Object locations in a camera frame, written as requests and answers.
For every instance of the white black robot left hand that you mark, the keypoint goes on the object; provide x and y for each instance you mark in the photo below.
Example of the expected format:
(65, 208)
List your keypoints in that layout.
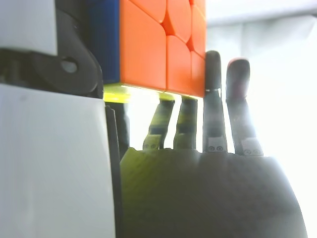
(198, 198)

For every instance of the colourful puzzle cube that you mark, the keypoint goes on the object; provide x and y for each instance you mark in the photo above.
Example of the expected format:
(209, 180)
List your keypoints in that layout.
(143, 49)

